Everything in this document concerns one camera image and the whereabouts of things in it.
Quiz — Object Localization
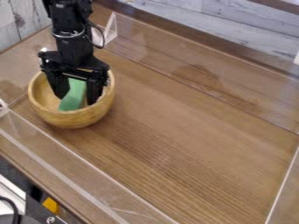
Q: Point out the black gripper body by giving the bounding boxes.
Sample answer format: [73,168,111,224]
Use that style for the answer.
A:
[38,29,107,87]

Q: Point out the black cable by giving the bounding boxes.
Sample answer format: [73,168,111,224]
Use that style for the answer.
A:
[0,195,21,224]

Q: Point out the yellow button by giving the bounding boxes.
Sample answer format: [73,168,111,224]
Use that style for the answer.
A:
[41,198,58,214]

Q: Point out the clear acrylic tray wall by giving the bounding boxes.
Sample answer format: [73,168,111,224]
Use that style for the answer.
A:
[0,100,178,224]

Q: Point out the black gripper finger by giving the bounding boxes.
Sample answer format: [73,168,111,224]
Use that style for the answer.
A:
[45,72,70,99]
[86,79,102,105]

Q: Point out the clear acrylic corner bracket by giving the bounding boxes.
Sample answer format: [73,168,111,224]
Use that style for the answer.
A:
[90,13,117,47]

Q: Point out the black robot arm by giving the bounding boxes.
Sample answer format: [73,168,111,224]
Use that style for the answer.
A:
[38,0,109,105]

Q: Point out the green rectangular block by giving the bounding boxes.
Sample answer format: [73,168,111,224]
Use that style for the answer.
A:
[58,79,86,111]

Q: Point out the brown wooden bowl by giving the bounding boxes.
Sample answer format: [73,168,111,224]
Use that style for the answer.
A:
[27,72,115,129]

